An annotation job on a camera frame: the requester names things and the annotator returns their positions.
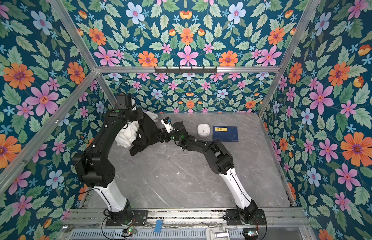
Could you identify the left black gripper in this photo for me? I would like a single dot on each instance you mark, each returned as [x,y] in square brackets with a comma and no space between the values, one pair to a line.
[139,114]

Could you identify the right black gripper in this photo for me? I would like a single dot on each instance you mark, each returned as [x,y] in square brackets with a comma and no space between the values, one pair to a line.
[166,135]

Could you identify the black cloth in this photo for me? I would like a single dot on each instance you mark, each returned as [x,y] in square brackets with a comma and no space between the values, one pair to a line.
[148,134]

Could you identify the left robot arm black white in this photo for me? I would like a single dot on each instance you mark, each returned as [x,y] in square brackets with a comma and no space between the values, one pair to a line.
[96,171]

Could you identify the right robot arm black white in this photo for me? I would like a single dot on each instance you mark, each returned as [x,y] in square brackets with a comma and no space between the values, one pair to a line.
[220,161]

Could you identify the white cloth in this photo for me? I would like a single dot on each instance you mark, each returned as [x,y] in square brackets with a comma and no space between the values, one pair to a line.
[127,135]

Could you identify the white square timer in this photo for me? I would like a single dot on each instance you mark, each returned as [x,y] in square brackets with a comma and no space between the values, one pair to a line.
[203,130]

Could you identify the dark blue booklet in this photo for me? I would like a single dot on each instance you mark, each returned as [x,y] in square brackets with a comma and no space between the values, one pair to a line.
[226,134]

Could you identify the blue tape piece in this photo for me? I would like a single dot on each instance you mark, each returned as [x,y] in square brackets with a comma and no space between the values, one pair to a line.
[158,226]

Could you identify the white plastic device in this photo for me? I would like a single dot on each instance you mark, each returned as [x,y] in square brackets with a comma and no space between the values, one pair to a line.
[217,233]

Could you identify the left small circuit board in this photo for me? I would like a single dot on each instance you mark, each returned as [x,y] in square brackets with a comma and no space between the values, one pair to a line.
[129,232]

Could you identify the small circuit board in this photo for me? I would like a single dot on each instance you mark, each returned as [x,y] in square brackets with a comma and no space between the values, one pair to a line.
[250,234]
[129,232]

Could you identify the right small circuit board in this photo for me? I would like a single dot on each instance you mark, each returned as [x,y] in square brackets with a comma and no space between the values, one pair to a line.
[250,234]

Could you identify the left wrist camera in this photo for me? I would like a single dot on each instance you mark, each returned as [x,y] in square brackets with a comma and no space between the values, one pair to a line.
[124,102]

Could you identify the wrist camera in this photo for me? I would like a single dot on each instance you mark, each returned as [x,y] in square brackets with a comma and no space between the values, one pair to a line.
[124,102]
[167,124]

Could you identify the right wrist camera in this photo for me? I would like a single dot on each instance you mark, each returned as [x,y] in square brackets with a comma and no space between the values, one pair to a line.
[167,124]

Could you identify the black hook rail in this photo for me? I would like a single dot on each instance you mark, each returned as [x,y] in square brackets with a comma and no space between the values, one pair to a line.
[182,70]

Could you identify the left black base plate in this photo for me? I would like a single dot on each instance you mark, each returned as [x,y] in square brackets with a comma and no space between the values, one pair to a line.
[125,219]

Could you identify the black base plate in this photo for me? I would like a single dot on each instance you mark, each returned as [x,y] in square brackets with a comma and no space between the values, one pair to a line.
[234,217]
[125,219]

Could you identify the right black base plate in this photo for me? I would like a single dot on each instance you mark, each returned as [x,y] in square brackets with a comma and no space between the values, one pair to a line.
[234,217]

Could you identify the aluminium mounting rail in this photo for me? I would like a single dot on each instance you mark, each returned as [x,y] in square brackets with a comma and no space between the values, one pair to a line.
[203,217]

